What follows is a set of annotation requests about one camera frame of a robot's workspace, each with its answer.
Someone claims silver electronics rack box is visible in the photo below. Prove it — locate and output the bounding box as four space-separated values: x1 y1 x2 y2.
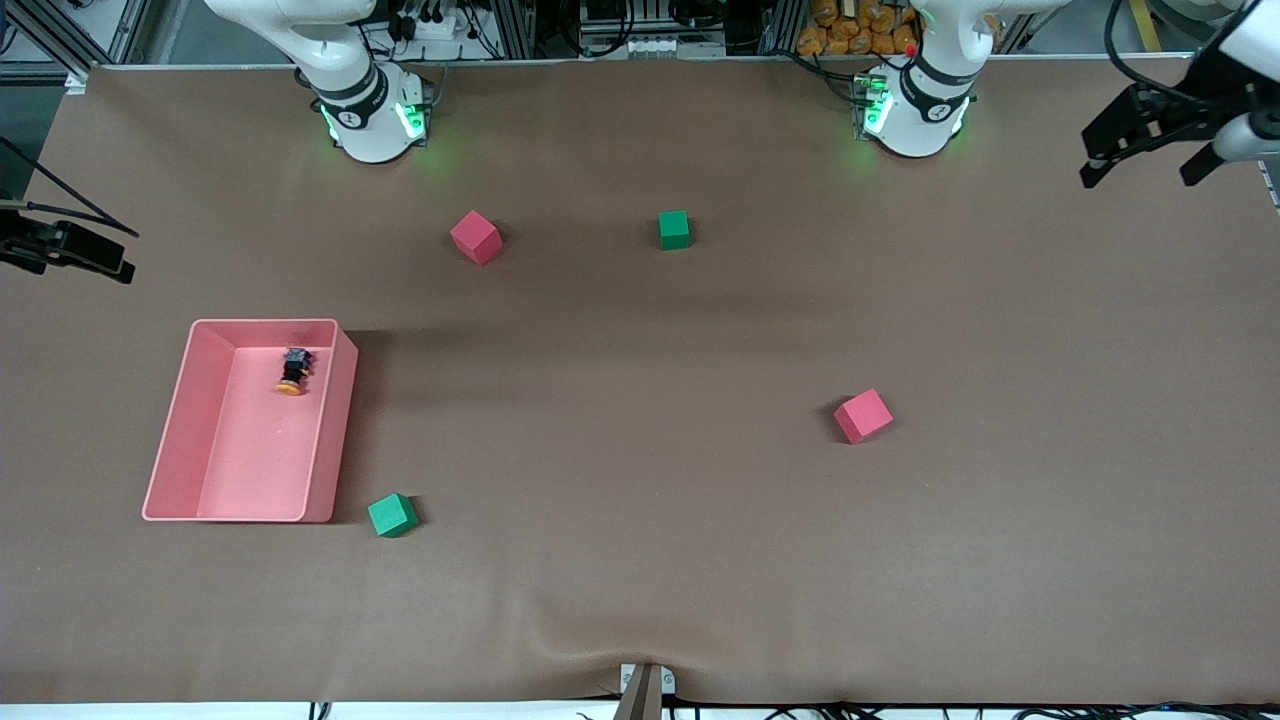
578 0 728 59

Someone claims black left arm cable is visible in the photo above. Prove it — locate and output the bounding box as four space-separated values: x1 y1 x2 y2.
1103 0 1216 103

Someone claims pink foam cube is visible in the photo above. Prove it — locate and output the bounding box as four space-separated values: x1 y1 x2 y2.
449 210 504 267
833 388 895 445

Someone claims pink plastic tray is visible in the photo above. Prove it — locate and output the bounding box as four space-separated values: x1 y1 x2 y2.
141 318 359 524

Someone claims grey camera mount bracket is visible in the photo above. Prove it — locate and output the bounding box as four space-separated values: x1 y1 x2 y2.
615 663 677 720

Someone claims brown table cover sheet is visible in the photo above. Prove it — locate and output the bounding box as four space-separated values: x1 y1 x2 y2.
0 55 1280 706

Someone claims orange capped black button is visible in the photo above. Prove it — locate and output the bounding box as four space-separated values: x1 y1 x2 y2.
275 347 313 398

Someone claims white power strip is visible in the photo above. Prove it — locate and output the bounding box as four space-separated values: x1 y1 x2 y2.
393 8 463 43

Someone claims orange packaged snack pile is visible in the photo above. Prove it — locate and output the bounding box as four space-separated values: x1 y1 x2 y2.
797 0 919 58

